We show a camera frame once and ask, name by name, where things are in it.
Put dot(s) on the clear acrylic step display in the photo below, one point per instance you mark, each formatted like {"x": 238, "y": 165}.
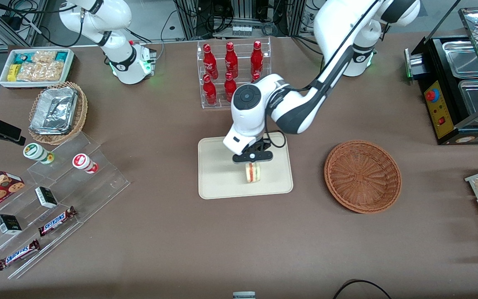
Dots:
{"x": 89, "y": 187}

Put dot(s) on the black food warmer machine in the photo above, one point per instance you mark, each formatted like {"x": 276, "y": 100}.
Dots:
{"x": 446, "y": 108}

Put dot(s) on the beige plastic tray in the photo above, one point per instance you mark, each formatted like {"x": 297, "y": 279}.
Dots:
{"x": 222, "y": 178}

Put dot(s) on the triangle sandwich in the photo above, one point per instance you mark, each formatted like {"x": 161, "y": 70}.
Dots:
{"x": 252, "y": 172}

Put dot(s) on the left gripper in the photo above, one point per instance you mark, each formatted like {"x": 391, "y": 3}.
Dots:
{"x": 263, "y": 145}

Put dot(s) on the yellow snack packet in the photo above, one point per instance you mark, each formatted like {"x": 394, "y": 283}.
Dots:
{"x": 12, "y": 72}

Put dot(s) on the red soda bottle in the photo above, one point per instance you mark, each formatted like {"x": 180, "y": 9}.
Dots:
{"x": 209, "y": 90}
{"x": 256, "y": 77}
{"x": 230, "y": 86}
{"x": 231, "y": 59}
{"x": 257, "y": 57}
{"x": 209, "y": 61}

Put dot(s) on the aluminium foil tray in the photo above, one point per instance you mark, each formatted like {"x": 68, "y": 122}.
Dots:
{"x": 54, "y": 110}

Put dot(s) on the black clamp device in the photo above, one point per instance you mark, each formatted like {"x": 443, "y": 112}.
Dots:
{"x": 2, "y": 129}

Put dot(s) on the small black box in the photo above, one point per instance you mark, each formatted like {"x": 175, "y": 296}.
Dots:
{"x": 8, "y": 224}
{"x": 46, "y": 197}

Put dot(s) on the round brown wicker basket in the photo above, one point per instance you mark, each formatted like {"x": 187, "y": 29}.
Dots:
{"x": 363, "y": 178}

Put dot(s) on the background equipment rack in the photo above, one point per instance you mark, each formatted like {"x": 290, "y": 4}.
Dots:
{"x": 243, "y": 12}

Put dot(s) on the light wicker basket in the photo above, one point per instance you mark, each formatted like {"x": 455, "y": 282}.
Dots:
{"x": 80, "y": 116}

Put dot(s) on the teal snack packet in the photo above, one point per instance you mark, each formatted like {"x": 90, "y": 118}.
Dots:
{"x": 61, "y": 55}
{"x": 22, "y": 58}

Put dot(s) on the white rectangular snack bin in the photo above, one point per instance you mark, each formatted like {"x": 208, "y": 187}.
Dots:
{"x": 4, "y": 81}

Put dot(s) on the clear bag of crackers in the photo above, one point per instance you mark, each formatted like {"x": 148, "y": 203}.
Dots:
{"x": 45, "y": 56}
{"x": 42, "y": 72}

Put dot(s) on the small grey device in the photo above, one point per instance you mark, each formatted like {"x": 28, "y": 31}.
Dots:
{"x": 244, "y": 295}

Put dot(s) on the clear acrylic bottle rack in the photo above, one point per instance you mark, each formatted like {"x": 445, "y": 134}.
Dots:
{"x": 239, "y": 45}

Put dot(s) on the white power strip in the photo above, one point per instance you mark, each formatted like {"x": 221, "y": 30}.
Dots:
{"x": 242, "y": 29}

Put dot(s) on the red white cup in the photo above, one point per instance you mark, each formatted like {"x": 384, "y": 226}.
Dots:
{"x": 84, "y": 162}

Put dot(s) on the Snickers bar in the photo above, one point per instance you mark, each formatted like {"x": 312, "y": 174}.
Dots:
{"x": 57, "y": 221}
{"x": 18, "y": 254}

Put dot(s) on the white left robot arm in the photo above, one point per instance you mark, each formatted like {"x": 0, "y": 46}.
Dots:
{"x": 305, "y": 104}

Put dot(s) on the green white cup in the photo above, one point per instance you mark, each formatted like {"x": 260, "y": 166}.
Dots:
{"x": 37, "y": 152}

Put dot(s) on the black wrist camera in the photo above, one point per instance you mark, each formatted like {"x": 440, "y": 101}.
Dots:
{"x": 252, "y": 157}

